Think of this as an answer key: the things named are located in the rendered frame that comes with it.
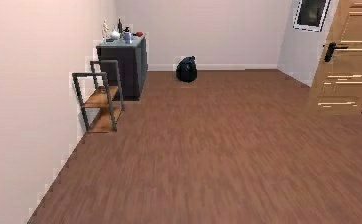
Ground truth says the black garbage bag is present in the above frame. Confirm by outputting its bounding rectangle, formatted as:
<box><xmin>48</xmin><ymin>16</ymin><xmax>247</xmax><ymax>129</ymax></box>
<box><xmin>175</xmin><ymin>55</ymin><xmax>199</xmax><ymax>84</ymax></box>

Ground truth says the dark grey cabinet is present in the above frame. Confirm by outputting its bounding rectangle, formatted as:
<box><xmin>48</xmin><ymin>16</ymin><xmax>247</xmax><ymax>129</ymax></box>
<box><xmin>96</xmin><ymin>33</ymin><xmax>149</xmax><ymax>101</ymax></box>

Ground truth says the blue spray bottle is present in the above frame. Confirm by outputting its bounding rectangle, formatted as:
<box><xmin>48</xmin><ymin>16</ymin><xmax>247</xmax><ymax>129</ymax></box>
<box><xmin>123</xmin><ymin>26</ymin><xmax>133</xmax><ymax>45</ymax></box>

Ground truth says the white statuette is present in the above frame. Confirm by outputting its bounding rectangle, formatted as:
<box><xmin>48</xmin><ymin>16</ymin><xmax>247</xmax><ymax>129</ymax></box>
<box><xmin>101</xmin><ymin>19</ymin><xmax>110</xmax><ymax>40</ymax></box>

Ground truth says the wooden room door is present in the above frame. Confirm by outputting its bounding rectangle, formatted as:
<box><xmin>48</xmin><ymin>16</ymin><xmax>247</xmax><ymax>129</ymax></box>
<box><xmin>304</xmin><ymin>0</ymin><xmax>362</xmax><ymax>117</ymax></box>

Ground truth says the wooden shelf with metal frame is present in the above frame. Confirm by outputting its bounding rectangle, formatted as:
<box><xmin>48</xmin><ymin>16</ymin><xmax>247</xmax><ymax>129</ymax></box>
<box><xmin>71</xmin><ymin>59</ymin><xmax>126</xmax><ymax>134</ymax></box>

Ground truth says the black door handle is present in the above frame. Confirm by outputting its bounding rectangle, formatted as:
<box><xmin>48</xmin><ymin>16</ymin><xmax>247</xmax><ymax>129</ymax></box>
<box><xmin>323</xmin><ymin>42</ymin><xmax>349</xmax><ymax>63</ymax></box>

